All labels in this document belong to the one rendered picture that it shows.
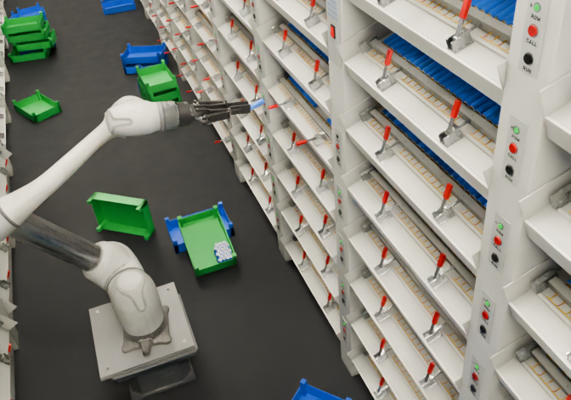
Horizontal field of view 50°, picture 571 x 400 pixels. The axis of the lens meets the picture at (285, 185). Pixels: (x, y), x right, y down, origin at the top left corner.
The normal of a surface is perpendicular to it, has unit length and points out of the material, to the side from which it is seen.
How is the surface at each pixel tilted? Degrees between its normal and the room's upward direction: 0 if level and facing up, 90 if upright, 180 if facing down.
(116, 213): 90
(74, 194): 0
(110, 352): 2
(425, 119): 21
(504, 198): 90
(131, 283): 8
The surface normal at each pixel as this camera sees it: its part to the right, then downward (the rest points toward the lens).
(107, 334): -0.07, -0.78
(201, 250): 0.04, -0.58
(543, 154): 0.36, 0.53
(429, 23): -0.40, -0.65
